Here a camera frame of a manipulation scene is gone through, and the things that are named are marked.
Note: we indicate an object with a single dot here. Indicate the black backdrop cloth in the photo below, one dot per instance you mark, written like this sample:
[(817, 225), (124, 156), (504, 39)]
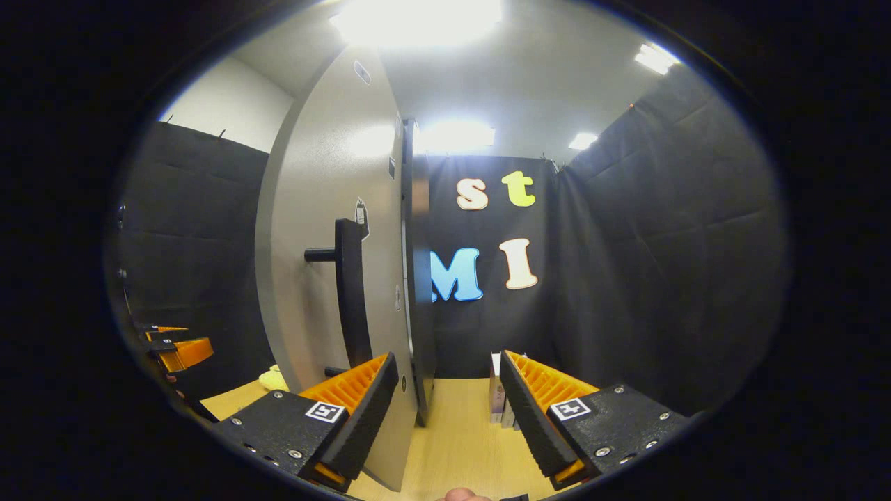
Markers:
[(661, 243)]

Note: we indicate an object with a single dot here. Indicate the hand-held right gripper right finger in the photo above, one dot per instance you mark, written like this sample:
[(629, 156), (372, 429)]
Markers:
[(525, 417)]

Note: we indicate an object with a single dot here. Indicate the white cabinet door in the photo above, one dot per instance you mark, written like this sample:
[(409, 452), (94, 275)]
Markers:
[(313, 209)]

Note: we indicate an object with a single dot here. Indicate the grey cabinet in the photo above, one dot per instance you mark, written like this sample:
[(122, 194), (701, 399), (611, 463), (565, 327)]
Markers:
[(421, 334)]

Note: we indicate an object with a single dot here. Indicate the ceiling light panel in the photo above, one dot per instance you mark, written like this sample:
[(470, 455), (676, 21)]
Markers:
[(582, 140), (418, 21), (656, 58), (456, 137)]

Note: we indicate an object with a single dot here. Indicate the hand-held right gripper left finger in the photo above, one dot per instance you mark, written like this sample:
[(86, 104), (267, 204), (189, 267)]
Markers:
[(369, 417)]

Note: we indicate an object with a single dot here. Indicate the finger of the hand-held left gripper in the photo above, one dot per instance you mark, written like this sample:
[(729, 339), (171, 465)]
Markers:
[(161, 335), (184, 355)]

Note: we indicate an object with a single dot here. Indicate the pale yellow coaster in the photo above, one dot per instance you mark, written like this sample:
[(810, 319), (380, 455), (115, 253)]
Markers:
[(273, 380)]

